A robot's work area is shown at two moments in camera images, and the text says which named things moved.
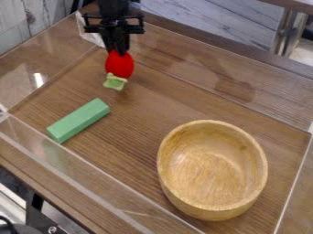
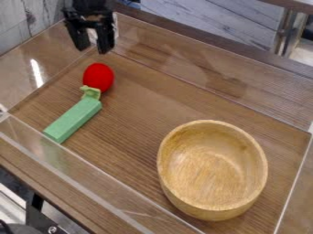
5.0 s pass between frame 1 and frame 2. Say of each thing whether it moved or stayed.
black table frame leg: stayed
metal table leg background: stayed
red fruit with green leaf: moved
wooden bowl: stayed
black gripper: moved
